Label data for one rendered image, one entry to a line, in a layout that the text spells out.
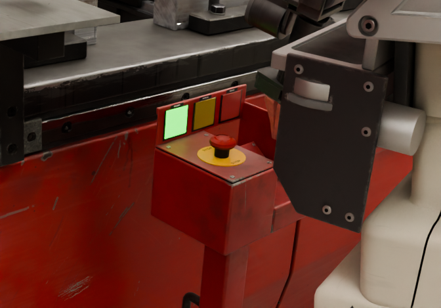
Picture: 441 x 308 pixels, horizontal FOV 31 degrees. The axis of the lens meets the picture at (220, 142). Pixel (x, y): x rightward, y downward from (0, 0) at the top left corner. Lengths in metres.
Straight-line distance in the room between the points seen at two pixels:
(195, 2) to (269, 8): 0.35
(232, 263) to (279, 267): 0.50
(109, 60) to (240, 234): 0.34
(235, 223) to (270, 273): 0.61
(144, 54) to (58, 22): 0.35
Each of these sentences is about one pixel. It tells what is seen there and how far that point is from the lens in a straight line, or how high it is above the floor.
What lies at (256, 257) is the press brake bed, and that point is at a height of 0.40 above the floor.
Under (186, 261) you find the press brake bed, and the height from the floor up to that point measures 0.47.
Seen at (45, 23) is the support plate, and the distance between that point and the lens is 0.99.
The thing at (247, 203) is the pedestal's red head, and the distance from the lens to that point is 1.16.
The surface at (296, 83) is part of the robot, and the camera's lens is 0.77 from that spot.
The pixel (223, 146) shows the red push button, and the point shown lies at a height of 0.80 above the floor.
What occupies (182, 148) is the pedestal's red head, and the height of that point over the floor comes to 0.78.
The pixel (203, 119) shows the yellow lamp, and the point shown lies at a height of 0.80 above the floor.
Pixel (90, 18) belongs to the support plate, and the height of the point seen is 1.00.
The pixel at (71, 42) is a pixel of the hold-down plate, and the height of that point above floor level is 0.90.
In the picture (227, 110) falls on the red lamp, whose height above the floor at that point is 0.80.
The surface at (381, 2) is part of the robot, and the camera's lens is 0.60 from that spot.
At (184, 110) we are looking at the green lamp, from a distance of 1.22.
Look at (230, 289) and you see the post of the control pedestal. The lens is 1.31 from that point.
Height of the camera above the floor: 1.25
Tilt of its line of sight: 23 degrees down
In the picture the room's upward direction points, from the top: 6 degrees clockwise
